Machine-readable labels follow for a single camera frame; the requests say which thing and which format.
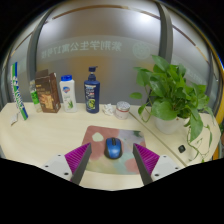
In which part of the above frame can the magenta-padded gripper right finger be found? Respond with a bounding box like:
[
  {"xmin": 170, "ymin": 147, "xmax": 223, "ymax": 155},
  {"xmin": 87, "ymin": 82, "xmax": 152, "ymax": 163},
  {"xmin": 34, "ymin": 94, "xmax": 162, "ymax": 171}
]
[{"xmin": 132, "ymin": 142, "xmax": 181, "ymax": 186}]

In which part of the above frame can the clear bottle with green label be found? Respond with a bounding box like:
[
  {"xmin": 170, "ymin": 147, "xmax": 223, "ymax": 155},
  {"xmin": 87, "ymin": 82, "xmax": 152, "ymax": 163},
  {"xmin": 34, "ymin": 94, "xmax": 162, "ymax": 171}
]
[{"xmin": 29, "ymin": 79, "xmax": 43, "ymax": 113}]

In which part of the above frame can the small white lidded jar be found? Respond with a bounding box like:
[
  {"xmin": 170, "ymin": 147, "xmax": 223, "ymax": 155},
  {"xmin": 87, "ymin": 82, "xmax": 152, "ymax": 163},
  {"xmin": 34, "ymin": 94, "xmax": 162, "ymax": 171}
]
[{"xmin": 115, "ymin": 100, "xmax": 131, "ymax": 120}]

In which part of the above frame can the dark blue pump bottle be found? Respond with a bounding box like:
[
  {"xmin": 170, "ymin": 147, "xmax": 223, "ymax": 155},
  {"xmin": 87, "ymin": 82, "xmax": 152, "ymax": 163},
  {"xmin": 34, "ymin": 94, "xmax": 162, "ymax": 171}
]
[{"xmin": 83, "ymin": 66, "xmax": 101, "ymax": 115}]

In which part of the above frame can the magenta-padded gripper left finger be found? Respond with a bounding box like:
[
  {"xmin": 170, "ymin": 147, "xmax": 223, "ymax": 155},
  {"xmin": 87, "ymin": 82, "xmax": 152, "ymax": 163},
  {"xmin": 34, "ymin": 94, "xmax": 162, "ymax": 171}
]
[{"xmin": 41, "ymin": 142, "xmax": 93, "ymax": 186}]

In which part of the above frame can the green plant in white pot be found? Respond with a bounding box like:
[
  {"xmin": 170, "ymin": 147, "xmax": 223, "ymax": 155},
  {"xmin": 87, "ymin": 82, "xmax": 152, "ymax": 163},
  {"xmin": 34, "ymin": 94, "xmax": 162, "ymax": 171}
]
[{"xmin": 129, "ymin": 54, "xmax": 216, "ymax": 163}]

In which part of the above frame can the white bottle with blue cap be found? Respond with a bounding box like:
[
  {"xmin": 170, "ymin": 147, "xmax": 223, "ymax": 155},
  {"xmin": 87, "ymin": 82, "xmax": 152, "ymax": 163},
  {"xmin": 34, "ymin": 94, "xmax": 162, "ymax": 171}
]
[{"xmin": 59, "ymin": 74, "xmax": 78, "ymax": 113}]

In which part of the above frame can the brown cardboard snack box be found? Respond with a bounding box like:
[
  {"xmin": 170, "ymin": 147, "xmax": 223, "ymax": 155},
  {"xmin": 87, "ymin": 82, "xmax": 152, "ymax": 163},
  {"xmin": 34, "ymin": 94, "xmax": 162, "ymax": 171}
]
[{"xmin": 34, "ymin": 69, "xmax": 62, "ymax": 114}]

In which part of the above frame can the pink multicolour mouse pad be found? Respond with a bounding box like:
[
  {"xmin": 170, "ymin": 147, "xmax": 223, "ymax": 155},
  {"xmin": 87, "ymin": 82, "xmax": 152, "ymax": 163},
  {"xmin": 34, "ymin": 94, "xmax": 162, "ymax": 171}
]
[{"xmin": 81, "ymin": 125, "xmax": 148, "ymax": 175}]

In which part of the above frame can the white green shuttlecock tube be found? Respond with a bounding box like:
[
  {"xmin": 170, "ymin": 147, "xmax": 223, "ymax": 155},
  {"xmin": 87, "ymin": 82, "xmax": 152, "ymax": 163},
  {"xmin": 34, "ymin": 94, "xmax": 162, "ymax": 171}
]
[{"xmin": 9, "ymin": 61, "xmax": 29, "ymax": 121}]

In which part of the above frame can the blue computer mouse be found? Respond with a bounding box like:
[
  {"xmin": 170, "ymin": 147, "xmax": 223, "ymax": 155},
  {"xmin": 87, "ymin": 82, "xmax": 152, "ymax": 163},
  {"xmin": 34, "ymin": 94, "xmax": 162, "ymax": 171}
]
[{"xmin": 103, "ymin": 136, "xmax": 123, "ymax": 160}]

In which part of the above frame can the crumpled white tissue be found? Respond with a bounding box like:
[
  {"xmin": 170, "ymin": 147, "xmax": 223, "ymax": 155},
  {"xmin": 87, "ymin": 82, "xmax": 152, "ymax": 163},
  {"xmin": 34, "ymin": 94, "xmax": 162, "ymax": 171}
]
[{"xmin": 102, "ymin": 103, "xmax": 116, "ymax": 117}]

